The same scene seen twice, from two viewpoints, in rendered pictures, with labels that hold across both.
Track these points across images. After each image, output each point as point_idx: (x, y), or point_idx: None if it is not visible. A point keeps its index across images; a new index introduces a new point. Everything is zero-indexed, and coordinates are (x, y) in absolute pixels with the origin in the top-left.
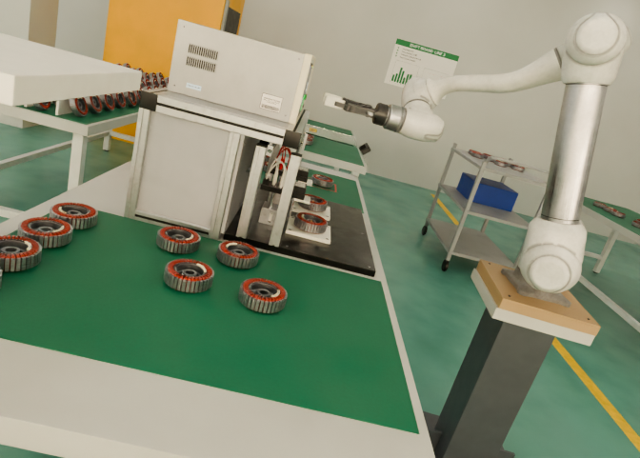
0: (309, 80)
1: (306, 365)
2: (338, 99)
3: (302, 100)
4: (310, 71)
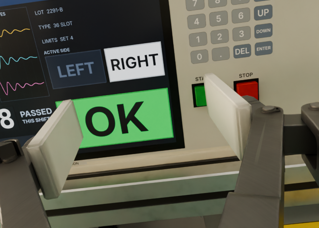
0: (246, 25)
1: None
2: (43, 127)
3: (38, 116)
4: None
